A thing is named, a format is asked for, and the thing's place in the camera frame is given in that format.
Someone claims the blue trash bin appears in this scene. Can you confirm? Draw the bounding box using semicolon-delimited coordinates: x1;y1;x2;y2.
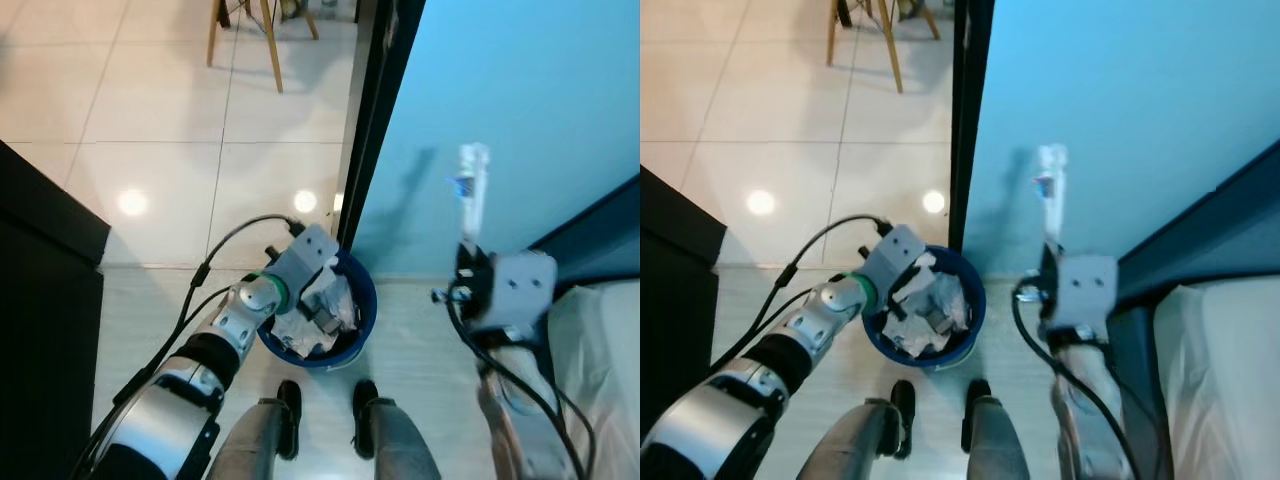
862;245;986;369
256;250;379;371

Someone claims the crumpled white paper rubbish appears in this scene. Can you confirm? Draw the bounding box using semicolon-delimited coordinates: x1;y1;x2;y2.
270;272;361;357
885;255;971;357

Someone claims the cream mattress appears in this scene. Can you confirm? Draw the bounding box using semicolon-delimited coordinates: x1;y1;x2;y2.
545;280;641;480
1150;275;1280;480

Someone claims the grey robot right leg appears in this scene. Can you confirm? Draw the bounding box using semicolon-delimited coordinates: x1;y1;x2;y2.
365;398;441;480
968;398;1031;480

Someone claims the grey robot leg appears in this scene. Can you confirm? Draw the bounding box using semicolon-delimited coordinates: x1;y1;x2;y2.
800;398;891;480
968;398;1031;480
365;398;441;480
205;398;291;480

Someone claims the black cabinet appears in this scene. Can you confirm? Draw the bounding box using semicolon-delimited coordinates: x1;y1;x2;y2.
640;165;726;441
0;140;111;480

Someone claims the grey robot left leg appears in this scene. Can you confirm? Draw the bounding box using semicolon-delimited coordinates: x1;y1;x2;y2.
205;398;291;480
800;398;891;480

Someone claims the wooden chair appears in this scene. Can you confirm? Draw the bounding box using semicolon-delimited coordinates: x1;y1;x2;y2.
207;0;321;94
827;0;941;94

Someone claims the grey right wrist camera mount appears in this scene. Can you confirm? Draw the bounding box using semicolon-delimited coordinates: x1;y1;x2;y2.
470;250;558;341
1045;253;1119;336

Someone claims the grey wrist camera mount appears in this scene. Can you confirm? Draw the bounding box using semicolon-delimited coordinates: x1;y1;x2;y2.
862;224;929;296
262;224;341;301
470;250;558;341
1045;253;1119;336

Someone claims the teal upholstered bed frame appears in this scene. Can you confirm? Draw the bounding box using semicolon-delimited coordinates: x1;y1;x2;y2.
1105;140;1280;480
525;178;641;301

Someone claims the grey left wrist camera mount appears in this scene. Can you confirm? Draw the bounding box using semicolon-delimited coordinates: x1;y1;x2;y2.
262;224;341;301
862;224;929;296

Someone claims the black door frame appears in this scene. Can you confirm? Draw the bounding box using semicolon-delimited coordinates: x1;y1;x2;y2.
948;0;996;251
335;0;428;251

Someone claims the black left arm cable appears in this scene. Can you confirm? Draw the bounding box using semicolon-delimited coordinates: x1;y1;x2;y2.
735;213;894;371
150;215;306;401

